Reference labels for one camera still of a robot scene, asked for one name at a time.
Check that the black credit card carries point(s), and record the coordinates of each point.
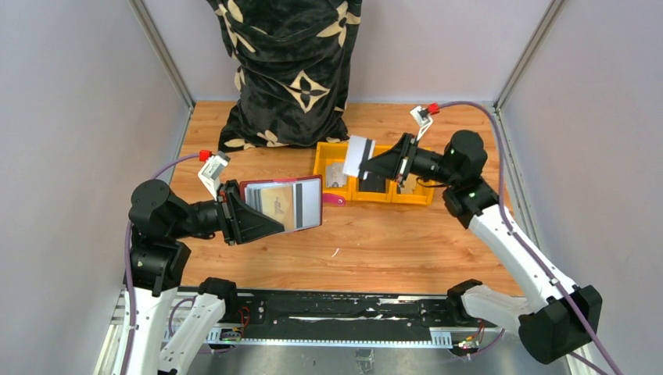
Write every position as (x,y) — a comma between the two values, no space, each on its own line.
(373,184)

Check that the white magnetic stripe card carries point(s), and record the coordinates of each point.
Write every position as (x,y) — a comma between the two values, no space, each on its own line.
(359,149)

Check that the yellow three-compartment bin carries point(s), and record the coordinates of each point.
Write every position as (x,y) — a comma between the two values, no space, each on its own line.
(328,163)

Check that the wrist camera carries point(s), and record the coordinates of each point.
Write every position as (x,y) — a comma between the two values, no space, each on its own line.
(423,118)
(214,164)

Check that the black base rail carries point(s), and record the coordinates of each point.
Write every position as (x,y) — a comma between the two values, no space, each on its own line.
(334,318)

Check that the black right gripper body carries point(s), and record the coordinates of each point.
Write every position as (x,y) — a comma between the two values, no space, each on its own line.
(419,160)

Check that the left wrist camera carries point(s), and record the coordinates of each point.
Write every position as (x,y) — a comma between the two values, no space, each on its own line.
(214,164)

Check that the red leather card holder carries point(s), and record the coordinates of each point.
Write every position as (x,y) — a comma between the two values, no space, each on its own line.
(294,203)

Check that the beige credit card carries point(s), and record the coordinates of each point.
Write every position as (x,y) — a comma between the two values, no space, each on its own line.
(409,186)

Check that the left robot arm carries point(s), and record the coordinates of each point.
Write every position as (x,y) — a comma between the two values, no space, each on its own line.
(155,261)

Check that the black floral blanket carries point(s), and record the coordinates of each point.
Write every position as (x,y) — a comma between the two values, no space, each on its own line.
(293,73)

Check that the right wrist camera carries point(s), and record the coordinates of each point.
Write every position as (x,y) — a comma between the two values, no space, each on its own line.
(423,118)

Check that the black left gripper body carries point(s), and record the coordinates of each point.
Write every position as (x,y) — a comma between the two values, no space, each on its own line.
(223,205)

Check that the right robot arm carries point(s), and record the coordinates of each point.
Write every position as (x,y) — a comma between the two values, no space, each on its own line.
(556,316)

